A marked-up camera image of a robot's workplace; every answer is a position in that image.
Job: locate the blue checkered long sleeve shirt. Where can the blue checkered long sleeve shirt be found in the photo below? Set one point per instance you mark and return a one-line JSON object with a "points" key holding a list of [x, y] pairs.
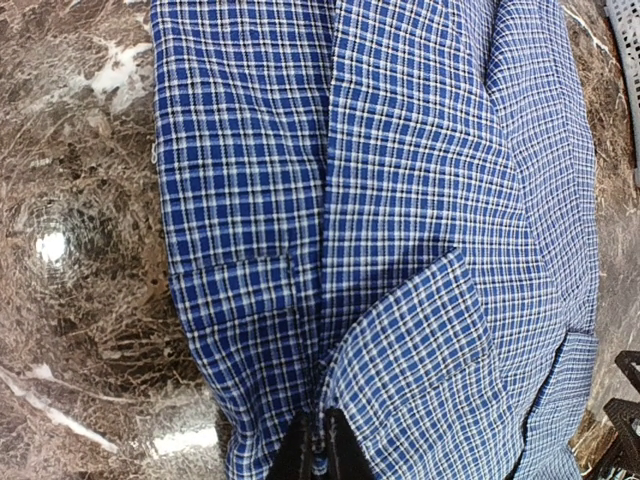
{"points": [[385, 207]]}

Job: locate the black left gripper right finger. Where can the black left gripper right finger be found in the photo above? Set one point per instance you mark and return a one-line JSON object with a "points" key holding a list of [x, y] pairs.
{"points": [[346, 460]]}

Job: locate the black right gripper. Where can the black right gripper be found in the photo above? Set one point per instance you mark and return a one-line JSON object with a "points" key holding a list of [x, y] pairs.
{"points": [[624, 416]]}

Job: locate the white plastic laundry basket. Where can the white plastic laundry basket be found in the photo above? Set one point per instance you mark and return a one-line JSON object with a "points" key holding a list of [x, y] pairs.
{"points": [[624, 19]]}

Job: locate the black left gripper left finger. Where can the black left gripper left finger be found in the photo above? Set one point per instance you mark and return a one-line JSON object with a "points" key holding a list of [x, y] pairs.
{"points": [[293, 460]]}

